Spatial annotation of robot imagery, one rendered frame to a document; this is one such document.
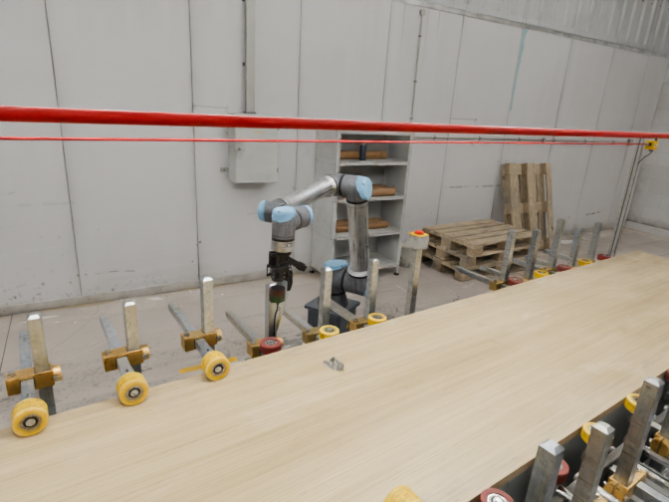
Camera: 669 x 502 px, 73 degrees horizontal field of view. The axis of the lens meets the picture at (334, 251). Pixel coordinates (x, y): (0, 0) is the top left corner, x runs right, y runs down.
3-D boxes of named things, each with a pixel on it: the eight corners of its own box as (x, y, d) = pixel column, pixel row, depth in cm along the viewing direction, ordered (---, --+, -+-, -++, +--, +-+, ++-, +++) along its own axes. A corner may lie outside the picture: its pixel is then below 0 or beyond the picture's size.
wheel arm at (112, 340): (99, 324, 169) (98, 315, 168) (110, 321, 171) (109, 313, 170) (126, 393, 130) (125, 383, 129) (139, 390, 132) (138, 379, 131)
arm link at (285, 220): (301, 207, 176) (288, 211, 167) (300, 238, 179) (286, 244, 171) (281, 204, 179) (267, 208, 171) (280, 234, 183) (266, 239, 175)
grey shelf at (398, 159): (309, 272, 496) (316, 126, 449) (375, 262, 540) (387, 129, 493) (329, 286, 460) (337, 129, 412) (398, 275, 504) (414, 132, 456)
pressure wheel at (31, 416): (54, 408, 123) (26, 429, 120) (33, 391, 119) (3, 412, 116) (56, 421, 118) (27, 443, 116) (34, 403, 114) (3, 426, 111)
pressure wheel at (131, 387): (123, 369, 131) (149, 375, 136) (111, 392, 131) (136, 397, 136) (128, 378, 126) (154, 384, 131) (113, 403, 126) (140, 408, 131)
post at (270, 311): (264, 390, 185) (265, 282, 170) (271, 387, 187) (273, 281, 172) (267, 394, 182) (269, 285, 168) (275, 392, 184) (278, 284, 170)
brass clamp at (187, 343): (180, 345, 159) (179, 332, 158) (217, 336, 167) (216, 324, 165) (185, 353, 155) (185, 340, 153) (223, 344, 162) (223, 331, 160)
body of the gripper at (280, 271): (266, 277, 182) (266, 249, 178) (285, 274, 186) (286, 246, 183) (274, 284, 176) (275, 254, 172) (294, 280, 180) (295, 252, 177)
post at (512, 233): (494, 307, 266) (508, 228, 252) (497, 305, 268) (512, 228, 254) (499, 309, 264) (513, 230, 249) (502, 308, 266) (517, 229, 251)
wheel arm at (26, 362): (18, 339, 155) (17, 330, 154) (31, 337, 157) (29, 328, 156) (22, 423, 116) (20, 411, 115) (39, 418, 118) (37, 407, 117)
